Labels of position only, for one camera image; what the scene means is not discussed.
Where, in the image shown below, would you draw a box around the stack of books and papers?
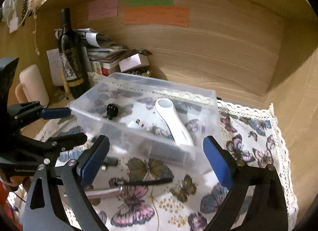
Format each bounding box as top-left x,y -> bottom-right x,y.
55,28 -> 128,71

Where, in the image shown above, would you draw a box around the orange sticky note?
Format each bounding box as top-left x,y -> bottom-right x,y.
123,6 -> 190,28

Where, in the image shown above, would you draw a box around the white tape roll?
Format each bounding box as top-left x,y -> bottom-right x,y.
127,119 -> 149,131

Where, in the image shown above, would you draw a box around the black round knob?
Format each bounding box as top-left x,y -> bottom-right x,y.
103,103 -> 119,120

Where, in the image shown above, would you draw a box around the black usb dongle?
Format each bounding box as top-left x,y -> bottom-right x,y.
101,157 -> 119,171

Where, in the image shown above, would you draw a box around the clear plastic storage box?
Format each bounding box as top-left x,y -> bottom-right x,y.
71,72 -> 221,173

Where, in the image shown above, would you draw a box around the white note paper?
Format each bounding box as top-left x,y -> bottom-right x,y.
46,49 -> 63,86

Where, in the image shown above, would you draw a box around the white handheld massager device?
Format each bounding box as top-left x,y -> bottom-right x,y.
155,98 -> 194,147

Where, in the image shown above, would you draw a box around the silver metal pen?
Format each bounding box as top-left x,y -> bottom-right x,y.
85,186 -> 124,199

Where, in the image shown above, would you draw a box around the dark wine bottle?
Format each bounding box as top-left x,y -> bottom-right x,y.
58,8 -> 90,99

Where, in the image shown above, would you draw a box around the dark cylindrical tube gold caps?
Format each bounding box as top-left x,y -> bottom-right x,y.
140,141 -> 189,163

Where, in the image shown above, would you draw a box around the cream pillar mug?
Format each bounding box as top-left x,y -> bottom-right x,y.
15,64 -> 49,106

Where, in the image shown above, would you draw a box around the green sticky note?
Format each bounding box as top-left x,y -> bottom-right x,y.
127,0 -> 174,7

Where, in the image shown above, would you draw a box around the butterfly print tablecloth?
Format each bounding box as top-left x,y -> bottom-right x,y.
34,72 -> 299,231

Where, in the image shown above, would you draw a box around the small white box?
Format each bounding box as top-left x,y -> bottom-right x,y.
119,53 -> 150,72

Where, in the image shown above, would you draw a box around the pink sticky note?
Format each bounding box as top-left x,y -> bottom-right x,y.
88,0 -> 118,21

